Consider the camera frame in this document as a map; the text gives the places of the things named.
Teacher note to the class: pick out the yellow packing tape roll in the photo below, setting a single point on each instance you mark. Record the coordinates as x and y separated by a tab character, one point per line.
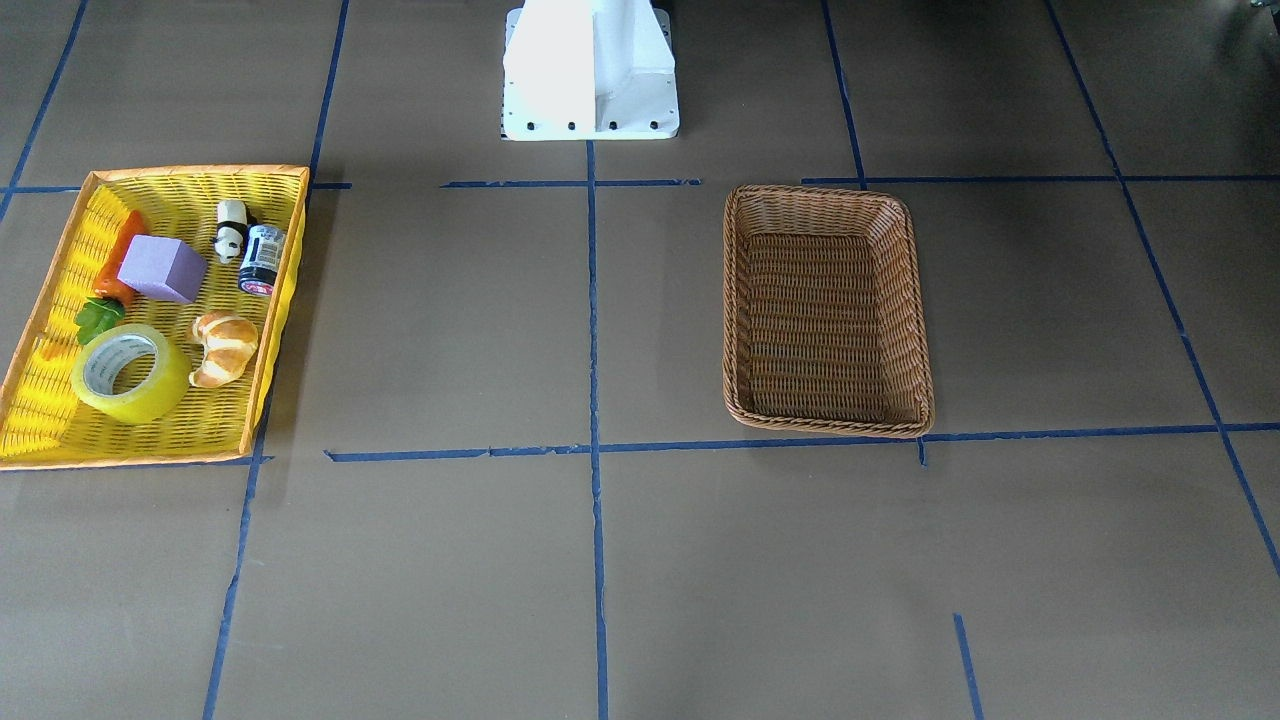
102	360

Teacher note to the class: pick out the brown wicker basket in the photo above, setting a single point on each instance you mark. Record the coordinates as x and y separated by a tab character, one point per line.
823	323

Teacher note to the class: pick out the yellow plastic woven basket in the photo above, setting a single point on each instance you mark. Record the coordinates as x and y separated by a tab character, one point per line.
44	423

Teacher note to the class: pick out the small black labelled can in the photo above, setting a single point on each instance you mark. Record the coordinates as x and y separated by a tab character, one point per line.
260	265

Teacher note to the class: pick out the toy croissant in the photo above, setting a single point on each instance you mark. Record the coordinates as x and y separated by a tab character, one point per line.
228	343

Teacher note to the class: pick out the purple foam cube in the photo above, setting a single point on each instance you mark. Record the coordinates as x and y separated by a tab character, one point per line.
163	268

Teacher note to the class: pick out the toy carrot with green leaves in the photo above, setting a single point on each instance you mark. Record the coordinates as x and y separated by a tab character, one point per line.
111	298

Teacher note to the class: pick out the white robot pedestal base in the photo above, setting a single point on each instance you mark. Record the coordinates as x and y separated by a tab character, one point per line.
589	71

